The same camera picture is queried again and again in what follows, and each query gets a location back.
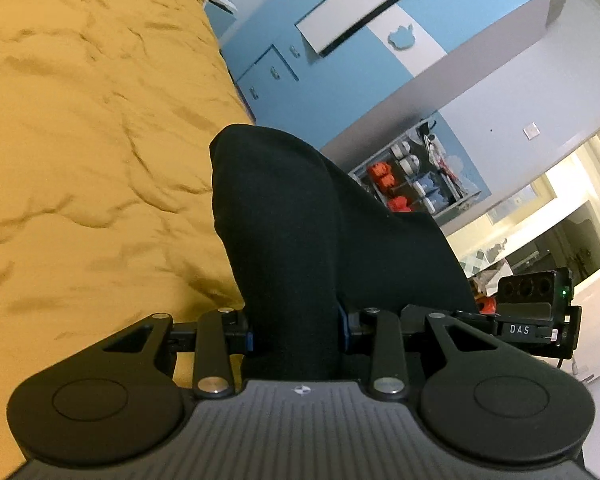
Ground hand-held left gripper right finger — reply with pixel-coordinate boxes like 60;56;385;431
336;302;502;399

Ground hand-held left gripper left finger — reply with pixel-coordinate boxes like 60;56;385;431
102;306;255;400

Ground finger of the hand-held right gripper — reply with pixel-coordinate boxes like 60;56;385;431
401;303;499;337

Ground black pants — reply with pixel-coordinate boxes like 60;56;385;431
209;124;481;382

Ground grey storage rack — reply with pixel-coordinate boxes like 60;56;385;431
349;118;484;220

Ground mustard yellow blanket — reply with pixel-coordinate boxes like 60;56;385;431
0;0;257;479

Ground blue and white wardrobe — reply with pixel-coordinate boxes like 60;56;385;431
222;0;577;161

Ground blue nightstand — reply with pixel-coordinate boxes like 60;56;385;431
203;0;239;41

